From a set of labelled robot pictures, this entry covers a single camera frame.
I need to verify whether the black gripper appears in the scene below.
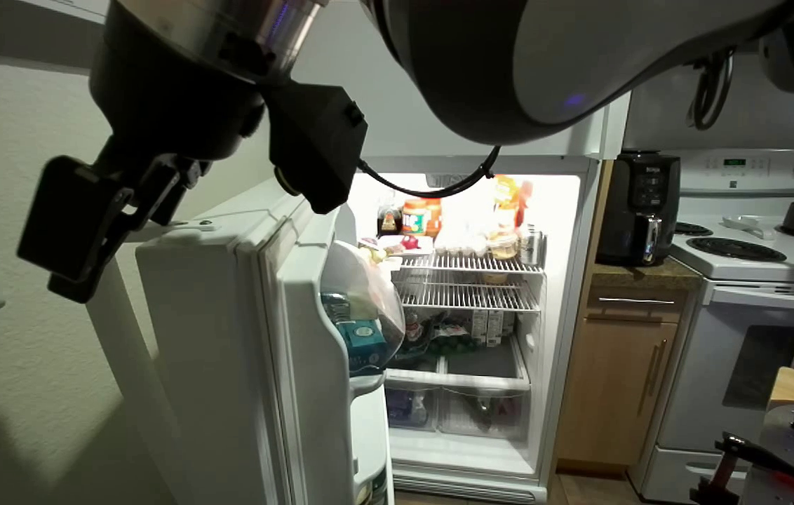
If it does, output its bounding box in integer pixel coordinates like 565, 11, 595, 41
17, 4, 264, 304

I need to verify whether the white bottom fridge door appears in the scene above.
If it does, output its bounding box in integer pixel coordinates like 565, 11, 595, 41
87, 182, 396, 505

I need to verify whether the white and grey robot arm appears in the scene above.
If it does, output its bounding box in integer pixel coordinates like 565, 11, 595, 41
17, 0, 794, 304

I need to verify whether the teal can in door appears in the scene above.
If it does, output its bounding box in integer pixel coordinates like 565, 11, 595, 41
338, 321, 389, 374

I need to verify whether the white fridge body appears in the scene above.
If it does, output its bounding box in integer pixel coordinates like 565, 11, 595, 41
348, 154, 601, 505

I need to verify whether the white milk jug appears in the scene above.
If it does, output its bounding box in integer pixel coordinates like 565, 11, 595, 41
320, 241, 407, 366

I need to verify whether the orange juice carton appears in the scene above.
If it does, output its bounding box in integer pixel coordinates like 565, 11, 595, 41
401, 199, 441, 238

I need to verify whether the wooden kitchen cabinet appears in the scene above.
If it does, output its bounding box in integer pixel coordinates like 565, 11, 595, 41
554, 259, 702, 475

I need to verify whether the white electric stove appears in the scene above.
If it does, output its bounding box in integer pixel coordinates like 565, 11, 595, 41
630, 149, 794, 505

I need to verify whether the black tool with orange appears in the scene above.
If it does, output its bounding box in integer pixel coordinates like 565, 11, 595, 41
689, 433, 794, 505

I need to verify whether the dark framed wall picture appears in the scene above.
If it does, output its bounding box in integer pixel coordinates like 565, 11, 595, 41
0, 0, 107, 70

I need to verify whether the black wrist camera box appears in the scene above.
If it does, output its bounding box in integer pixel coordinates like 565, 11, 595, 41
264, 84, 366, 214

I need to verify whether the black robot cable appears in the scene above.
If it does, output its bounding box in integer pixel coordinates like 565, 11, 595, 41
352, 143, 501, 203

